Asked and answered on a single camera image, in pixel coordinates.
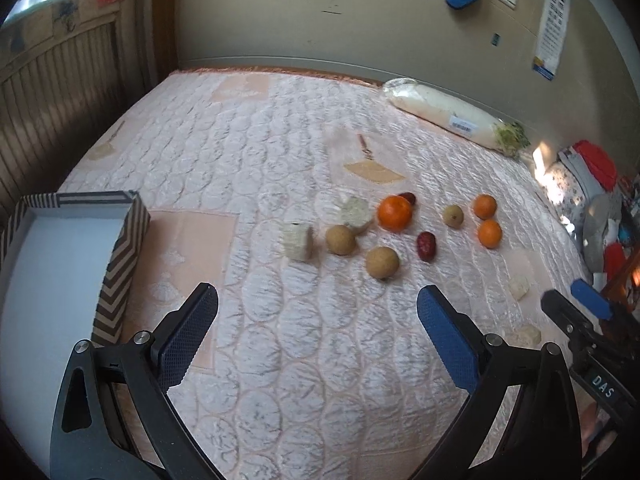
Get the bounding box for wrapped white daikon radish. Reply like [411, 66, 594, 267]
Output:
[382, 78, 530, 158]

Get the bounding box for small white chunk right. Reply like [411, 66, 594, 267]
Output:
[508, 275, 529, 301]

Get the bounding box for pile of clothes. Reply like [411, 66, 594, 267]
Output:
[533, 141, 639, 311]

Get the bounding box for small white chunk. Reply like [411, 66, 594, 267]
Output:
[508, 275, 529, 301]
[504, 324, 541, 350]

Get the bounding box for pink quilted bedspread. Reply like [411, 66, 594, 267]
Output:
[63, 72, 584, 479]

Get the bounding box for white cut chunk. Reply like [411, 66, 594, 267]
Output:
[340, 196, 373, 235]
[282, 222, 314, 262]

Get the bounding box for brown round fruit left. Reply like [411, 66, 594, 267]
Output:
[326, 226, 357, 256]

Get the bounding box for small green-brown fruit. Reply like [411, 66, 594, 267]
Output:
[442, 205, 464, 229]

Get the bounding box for white cut chunk upper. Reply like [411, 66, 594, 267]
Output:
[340, 196, 373, 235]

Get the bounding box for large orange tangerine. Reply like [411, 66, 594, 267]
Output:
[376, 195, 413, 232]

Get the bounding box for white wall poster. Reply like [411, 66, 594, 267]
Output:
[532, 0, 572, 81]

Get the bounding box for small white chunk lower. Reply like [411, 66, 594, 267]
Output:
[504, 324, 541, 350]

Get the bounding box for white cut chunk left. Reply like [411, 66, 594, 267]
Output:
[282, 222, 314, 262]

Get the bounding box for wooden slatted panel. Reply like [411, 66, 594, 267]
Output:
[1, 2, 145, 220]

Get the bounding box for red jujube date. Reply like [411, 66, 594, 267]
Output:
[416, 231, 437, 262]

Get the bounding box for small orange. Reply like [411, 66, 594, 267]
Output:
[477, 219, 502, 249]
[472, 194, 498, 220]

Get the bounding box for brown round fruit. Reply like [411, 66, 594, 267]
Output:
[326, 226, 357, 256]
[364, 246, 400, 280]

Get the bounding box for striped cardboard box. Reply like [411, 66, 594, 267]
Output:
[1, 191, 151, 472]

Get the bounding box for brown round fruit front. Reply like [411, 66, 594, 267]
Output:
[364, 246, 400, 280]

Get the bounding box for dark red jujube behind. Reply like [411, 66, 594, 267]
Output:
[399, 192, 416, 208]

